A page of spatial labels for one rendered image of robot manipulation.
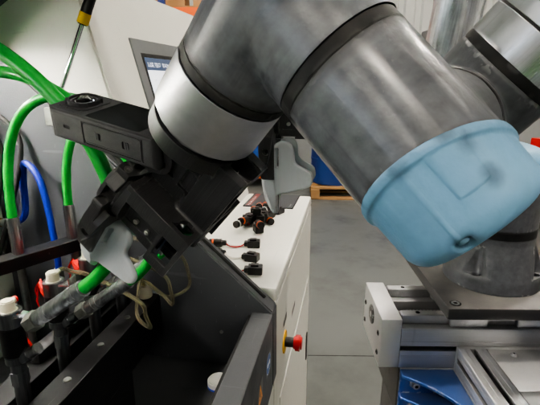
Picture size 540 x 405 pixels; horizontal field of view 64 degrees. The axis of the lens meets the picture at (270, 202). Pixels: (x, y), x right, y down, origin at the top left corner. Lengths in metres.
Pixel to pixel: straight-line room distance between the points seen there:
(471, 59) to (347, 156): 0.14
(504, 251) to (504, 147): 0.56
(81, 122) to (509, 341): 0.71
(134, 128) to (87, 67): 0.56
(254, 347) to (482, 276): 0.38
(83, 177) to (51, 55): 0.23
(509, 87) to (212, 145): 0.18
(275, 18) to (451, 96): 0.08
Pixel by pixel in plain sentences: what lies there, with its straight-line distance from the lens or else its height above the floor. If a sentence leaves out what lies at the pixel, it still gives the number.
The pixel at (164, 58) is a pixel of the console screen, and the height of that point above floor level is 1.41.
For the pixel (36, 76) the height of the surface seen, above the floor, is 1.36.
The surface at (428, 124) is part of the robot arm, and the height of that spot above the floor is 1.34.
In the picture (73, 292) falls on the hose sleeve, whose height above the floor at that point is 1.16.
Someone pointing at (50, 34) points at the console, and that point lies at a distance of 0.92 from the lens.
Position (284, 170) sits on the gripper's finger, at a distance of 0.51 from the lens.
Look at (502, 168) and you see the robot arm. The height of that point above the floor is 1.33.
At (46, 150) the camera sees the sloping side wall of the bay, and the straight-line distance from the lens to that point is 0.90.
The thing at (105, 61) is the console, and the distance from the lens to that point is 0.88.
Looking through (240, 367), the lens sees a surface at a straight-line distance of 0.69.
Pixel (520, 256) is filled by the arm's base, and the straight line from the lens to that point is 0.78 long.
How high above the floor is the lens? 1.36
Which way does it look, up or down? 16 degrees down
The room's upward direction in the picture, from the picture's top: straight up
